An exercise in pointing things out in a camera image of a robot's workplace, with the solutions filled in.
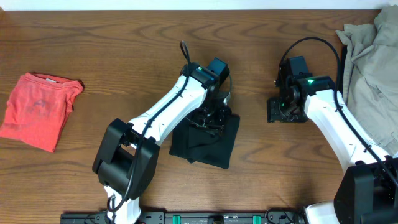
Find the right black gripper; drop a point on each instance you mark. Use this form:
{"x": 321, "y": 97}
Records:
{"x": 277, "y": 109}

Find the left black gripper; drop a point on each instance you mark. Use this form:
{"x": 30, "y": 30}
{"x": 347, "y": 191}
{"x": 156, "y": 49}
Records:
{"x": 210, "y": 118}

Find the black polo shirt white logo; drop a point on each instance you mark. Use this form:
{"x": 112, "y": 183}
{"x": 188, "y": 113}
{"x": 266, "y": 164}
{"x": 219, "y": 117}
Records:
{"x": 197, "y": 145}

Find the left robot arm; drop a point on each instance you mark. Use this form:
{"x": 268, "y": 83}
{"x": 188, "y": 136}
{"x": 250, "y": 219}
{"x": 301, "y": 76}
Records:
{"x": 127, "y": 157}

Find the folded red t-shirt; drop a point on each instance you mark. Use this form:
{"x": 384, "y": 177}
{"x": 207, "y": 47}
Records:
{"x": 38, "y": 109}

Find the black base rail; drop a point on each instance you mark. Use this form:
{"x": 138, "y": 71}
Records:
{"x": 271, "y": 216}

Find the beige khaki garment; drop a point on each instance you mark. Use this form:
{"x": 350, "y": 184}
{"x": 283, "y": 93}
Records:
{"x": 370, "y": 76}

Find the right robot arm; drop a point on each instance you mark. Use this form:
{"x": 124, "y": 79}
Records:
{"x": 368, "y": 191}

